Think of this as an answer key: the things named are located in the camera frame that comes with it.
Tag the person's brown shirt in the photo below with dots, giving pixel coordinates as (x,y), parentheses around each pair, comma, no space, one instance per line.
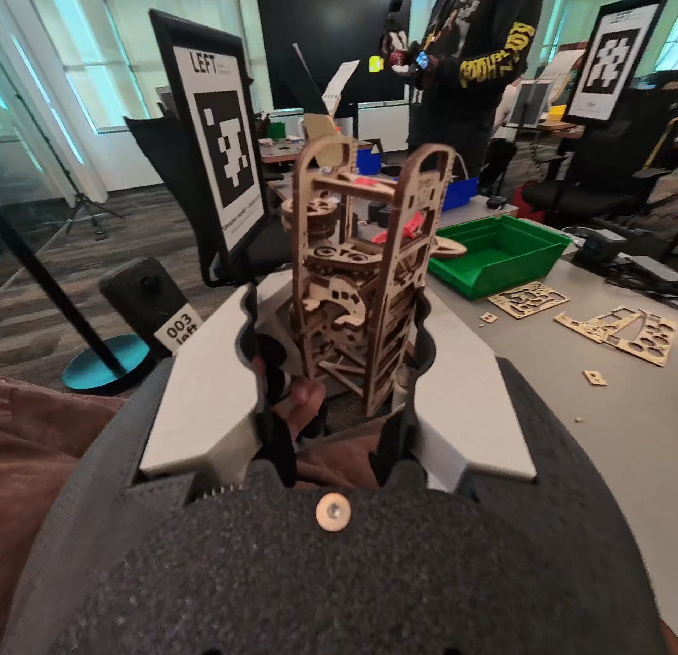
(42,453)

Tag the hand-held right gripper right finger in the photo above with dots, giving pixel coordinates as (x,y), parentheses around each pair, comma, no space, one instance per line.
(471,411)

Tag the floor sign with teal base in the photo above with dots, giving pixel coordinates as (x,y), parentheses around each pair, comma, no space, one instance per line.
(106,363)

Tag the black tripod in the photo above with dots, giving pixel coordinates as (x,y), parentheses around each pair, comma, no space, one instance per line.
(79,199)

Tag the triangular wooden part sheet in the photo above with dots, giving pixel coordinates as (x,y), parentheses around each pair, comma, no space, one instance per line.
(588,324)

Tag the large black display screen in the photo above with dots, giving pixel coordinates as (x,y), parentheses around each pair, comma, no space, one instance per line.
(328,30)

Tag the black framed marker sign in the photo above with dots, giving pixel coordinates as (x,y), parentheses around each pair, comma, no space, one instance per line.
(212,136)
(614,51)

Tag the wooden sheet with rounded cutouts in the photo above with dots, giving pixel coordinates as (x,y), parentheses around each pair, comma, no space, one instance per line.
(529,300)

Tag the black office chair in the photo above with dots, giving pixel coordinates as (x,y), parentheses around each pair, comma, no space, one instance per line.
(609,162)
(159,152)

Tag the person's left hand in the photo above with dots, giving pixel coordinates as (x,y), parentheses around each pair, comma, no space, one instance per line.
(307,401)

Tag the green plastic bin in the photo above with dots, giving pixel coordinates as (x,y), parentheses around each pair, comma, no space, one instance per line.
(492,252)

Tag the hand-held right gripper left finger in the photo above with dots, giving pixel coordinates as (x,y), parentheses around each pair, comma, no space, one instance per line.
(201,390)

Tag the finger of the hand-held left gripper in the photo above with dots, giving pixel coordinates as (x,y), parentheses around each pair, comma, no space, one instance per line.
(275,300)

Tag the black action camera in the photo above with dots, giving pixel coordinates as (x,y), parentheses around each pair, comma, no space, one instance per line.
(598,247)

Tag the blue storage bin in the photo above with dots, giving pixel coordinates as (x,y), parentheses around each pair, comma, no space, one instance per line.
(461,194)

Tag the wooden sheet with round holes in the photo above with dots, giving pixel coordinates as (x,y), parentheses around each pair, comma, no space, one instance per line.
(649,342)

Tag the small wooden square with holes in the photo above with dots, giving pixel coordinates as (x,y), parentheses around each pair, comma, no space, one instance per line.
(594,378)

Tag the black power adapter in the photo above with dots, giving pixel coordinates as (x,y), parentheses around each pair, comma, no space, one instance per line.
(651,271)

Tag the wooden airplane model assembly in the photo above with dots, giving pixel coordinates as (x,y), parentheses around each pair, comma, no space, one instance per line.
(344,295)

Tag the small two-hole wooden square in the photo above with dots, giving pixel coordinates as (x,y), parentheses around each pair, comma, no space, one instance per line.
(488,317)

